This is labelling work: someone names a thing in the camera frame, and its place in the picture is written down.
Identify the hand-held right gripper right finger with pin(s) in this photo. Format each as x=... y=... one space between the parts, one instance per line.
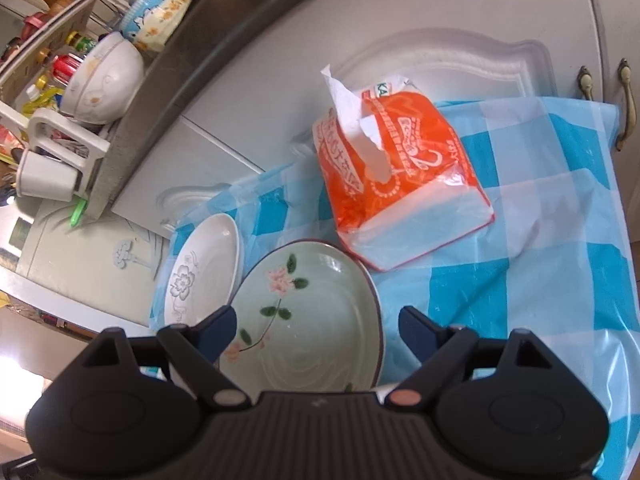
x=414 y=331

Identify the white cup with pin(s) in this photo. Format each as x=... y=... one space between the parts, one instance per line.
x=45 y=177

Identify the white plastic dish rack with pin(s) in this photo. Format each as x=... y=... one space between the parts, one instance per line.
x=60 y=125

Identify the green floral plate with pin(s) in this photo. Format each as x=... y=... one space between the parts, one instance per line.
x=310 y=320

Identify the white kitchen cabinet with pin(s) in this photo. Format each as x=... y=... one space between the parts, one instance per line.
x=300 y=60

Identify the red can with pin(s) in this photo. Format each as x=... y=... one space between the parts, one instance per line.
x=65 y=66

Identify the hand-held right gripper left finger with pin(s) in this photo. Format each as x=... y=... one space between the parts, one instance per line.
x=224 y=327

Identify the blue checkered plastic tablecloth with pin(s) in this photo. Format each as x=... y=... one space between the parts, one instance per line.
x=525 y=260

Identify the blue and yellow cartoon bowl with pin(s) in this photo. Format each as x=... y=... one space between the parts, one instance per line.
x=160 y=15

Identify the white floral bowl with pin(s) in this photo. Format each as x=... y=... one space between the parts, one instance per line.
x=100 y=80

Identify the green clip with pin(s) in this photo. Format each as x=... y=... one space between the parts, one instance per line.
x=77 y=212

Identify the orange tissue pack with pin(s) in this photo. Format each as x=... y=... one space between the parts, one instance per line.
x=425 y=160

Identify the white plate grey flower print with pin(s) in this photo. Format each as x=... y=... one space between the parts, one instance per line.
x=205 y=260

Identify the tan board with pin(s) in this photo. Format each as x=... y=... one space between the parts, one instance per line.
x=50 y=32

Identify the pale appliance with flower print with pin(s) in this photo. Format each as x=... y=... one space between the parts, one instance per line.
x=75 y=270

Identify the green bottle yellow cap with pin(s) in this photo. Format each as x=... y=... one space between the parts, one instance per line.
x=82 y=42

